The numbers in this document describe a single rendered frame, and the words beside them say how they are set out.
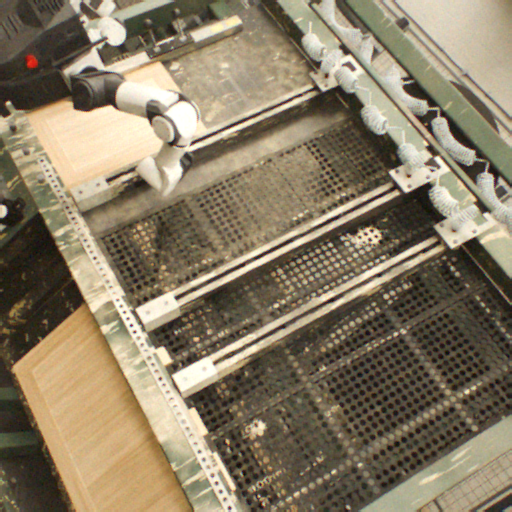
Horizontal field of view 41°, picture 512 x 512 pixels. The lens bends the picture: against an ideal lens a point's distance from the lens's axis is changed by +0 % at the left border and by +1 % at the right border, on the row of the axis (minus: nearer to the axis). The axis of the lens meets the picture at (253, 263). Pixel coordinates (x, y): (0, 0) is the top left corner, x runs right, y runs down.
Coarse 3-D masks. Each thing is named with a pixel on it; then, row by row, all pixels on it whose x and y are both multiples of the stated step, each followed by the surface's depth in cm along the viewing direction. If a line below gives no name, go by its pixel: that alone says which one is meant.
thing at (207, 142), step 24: (312, 72) 263; (360, 72) 263; (288, 96) 262; (312, 96) 262; (240, 120) 256; (264, 120) 258; (192, 144) 253; (216, 144) 254; (120, 168) 244; (72, 192) 239; (96, 192) 239; (120, 192) 246
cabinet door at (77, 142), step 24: (144, 72) 273; (48, 120) 261; (72, 120) 261; (96, 120) 262; (120, 120) 262; (144, 120) 262; (48, 144) 255; (72, 144) 256; (96, 144) 256; (120, 144) 257; (144, 144) 257; (72, 168) 251; (96, 168) 251
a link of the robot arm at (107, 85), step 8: (96, 80) 200; (104, 80) 202; (112, 80) 201; (120, 80) 201; (96, 88) 199; (104, 88) 201; (112, 88) 199; (104, 96) 201; (112, 96) 199; (104, 104) 203; (112, 104) 201
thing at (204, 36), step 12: (216, 24) 283; (240, 24) 284; (204, 36) 280; (216, 36) 282; (180, 48) 277; (192, 48) 281; (132, 60) 273; (144, 60) 273; (156, 60) 275; (168, 60) 279; (120, 72) 270; (36, 108) 263
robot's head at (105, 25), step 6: (108, 18) 221; (102, 24) 219; (108, 24) 213; (114, 24) 213; (96, 30) 216; (102, 30) 215; (108, 30) 213; (114, 30) 214; (120, 30) 214; (96, 36) 215; (108, 36) 214; (114, 36) 214; (120, 36) 215; (108, 42) 215; (114, 42) 215; (120, 42) 216
